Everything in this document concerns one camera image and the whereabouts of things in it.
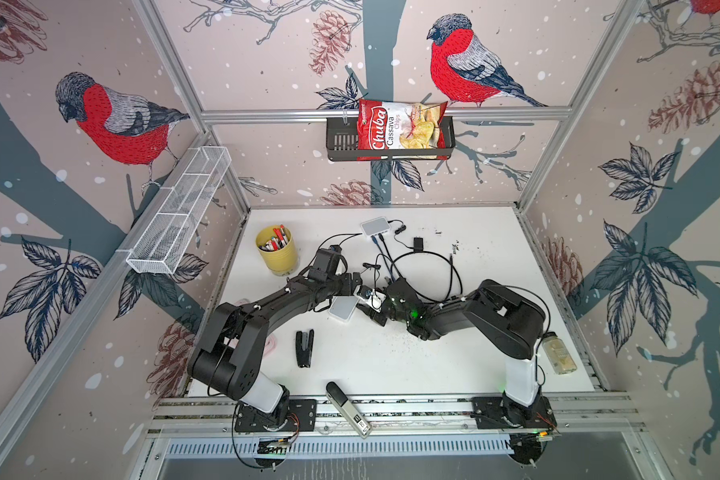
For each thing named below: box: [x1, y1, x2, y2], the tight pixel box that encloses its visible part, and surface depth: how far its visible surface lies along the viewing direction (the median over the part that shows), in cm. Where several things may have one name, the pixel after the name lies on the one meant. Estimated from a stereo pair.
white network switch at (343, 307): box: [328, 296, 360, 322], surface depth 92 cm
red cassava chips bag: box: [356, 99, 449, 161], surface depth 90 cm
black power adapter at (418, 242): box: [387, 219, 424, 253], surface depth 109 cm
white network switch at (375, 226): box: [360, 216, 392, 237], surface depth 116 cm
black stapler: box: [295, 329, 314, 368], surface depth 85 cm
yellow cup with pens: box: [255, 224, 298, 277], surface depth 97 cm
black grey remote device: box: [325, 382, 373, 438], surface depth 73 cm
